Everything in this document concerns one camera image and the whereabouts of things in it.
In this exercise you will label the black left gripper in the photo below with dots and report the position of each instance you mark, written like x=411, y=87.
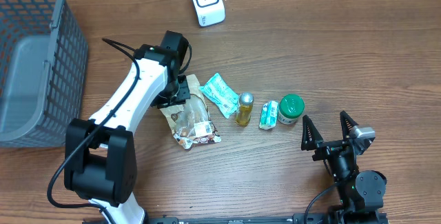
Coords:
x=185, y=96

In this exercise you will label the grey plastic mesh basket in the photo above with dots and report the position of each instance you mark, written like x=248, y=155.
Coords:
x=44, y=57

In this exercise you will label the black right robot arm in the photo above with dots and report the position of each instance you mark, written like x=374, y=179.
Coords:
x=361, y=193

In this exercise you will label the teal white tissue packet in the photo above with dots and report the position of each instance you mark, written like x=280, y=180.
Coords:
x=269, y=114

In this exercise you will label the yellow liquid bottle silver cap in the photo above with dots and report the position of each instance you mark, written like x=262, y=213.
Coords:
x=245, y=105

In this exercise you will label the green lid white jar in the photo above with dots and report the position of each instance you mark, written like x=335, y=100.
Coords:
x=290, y=108

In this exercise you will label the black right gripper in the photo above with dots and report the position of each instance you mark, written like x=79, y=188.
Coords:
x=333, y=147

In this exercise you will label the white barcode scanner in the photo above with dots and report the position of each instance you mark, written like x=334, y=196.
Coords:
x=209, y=12

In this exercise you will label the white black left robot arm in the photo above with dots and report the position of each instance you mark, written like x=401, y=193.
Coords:
x=100, y=158

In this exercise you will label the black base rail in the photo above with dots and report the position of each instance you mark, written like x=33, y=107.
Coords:
x=295, y=219

